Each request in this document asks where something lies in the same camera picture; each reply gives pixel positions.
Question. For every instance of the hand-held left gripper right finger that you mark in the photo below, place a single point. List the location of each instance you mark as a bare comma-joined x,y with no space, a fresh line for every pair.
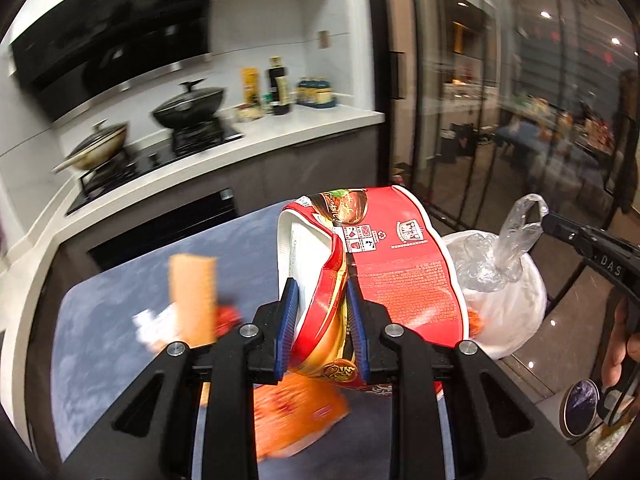
357,330

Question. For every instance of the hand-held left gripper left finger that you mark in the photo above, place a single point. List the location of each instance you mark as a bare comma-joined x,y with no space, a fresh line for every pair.
287,330

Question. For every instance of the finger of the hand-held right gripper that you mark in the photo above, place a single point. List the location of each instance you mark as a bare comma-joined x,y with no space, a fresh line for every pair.
567,232

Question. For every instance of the clear plastic bag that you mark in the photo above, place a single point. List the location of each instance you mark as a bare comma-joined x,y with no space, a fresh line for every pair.
515,235

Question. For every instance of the red instant noodle bowl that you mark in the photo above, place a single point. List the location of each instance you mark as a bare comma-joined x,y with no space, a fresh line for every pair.
400,270

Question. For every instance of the orange wrapper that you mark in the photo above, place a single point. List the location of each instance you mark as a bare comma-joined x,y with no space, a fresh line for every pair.
300,410

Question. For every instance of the white lined trash bin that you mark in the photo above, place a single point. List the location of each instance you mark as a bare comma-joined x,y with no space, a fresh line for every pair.
520,320

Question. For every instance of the tan foam fruit net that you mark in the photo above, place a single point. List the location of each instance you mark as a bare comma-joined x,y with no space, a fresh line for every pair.
192,295

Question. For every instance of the white tissue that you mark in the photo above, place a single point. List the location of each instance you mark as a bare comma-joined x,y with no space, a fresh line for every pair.
150,325

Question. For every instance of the person's right hand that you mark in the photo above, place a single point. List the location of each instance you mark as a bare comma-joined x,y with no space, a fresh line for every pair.
622,340

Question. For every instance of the dark bin behind glass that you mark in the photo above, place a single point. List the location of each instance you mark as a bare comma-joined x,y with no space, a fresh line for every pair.
457,142

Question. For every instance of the black built-in oven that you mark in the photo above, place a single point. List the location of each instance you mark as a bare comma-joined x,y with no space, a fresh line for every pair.
165,225

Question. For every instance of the black framed glass door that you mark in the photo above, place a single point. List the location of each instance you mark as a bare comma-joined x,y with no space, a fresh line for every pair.
500,35

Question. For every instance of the black gas stove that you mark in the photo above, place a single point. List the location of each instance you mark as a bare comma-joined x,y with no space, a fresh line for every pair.
150,160

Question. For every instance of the small green bottle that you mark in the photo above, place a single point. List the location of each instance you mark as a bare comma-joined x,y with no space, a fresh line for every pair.
268,102

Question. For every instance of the black cooking pot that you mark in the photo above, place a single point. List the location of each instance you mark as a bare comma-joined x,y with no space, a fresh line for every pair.
187,117

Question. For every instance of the blue lidded condiment jar set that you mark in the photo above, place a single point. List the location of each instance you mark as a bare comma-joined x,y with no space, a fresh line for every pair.
316,94

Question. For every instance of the dark soy sauce bottle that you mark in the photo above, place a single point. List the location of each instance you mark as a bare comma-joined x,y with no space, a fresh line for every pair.
279,85

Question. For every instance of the yellow food packet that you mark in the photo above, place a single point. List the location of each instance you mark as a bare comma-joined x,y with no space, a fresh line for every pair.
251,85

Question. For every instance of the beige wok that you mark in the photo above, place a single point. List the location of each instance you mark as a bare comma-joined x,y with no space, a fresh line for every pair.
95,157

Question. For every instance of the glass wok lid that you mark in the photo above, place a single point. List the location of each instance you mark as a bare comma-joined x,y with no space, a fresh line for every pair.
97,137

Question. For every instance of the black range hood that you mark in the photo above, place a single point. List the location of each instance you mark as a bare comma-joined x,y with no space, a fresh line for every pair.
100,50

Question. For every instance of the grey wall outlet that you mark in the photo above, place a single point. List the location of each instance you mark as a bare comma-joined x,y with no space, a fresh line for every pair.
324,39

